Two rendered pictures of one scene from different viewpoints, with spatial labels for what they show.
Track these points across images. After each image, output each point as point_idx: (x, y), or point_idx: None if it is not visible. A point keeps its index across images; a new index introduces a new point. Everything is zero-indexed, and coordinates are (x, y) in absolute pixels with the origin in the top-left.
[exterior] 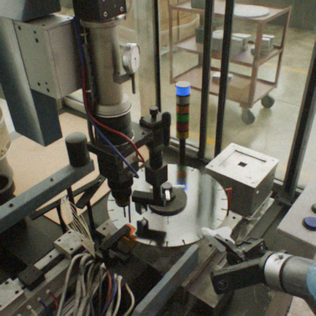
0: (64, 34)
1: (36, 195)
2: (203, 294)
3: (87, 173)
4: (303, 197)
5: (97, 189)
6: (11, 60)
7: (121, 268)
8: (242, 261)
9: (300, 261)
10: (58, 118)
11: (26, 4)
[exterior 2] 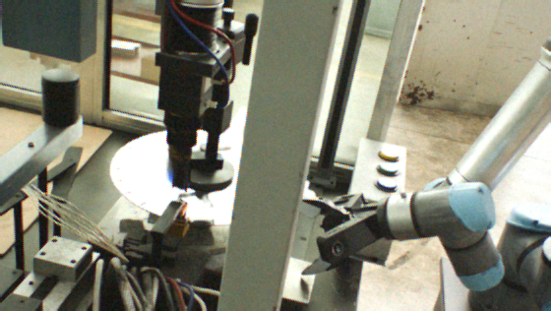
0: None
1: (19, 165)
2: (286, 291)
3: (74, 140)
4: (362, 159)
5: (75, 174)
6: None
7: (171, 272)
8: (348, 218)
9: (432, 190)
10: (96, 19)
11: None
